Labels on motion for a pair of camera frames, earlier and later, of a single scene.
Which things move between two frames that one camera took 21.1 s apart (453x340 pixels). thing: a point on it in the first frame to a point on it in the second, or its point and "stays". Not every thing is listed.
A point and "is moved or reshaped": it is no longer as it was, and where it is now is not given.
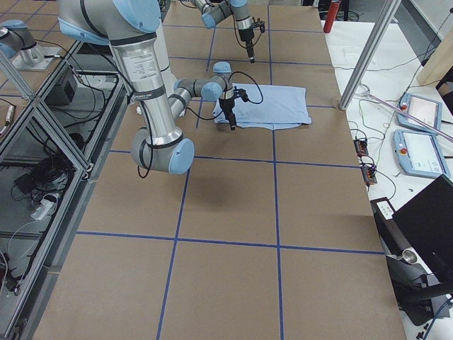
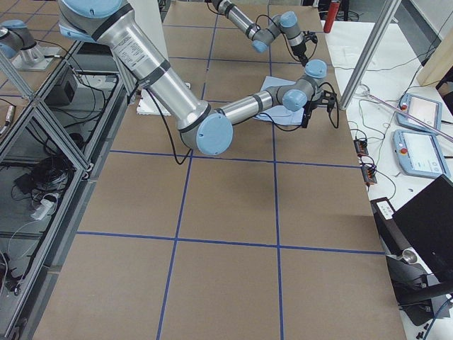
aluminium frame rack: [54, 145] stays
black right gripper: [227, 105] to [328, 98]
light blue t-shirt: [271, 107] is moved or reshaped
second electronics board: [369, 174] stays
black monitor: [427, 224] stays
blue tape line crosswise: [231, 243] stays
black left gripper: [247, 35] to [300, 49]
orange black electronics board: [361, 146] stays
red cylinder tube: [330, 16] stays
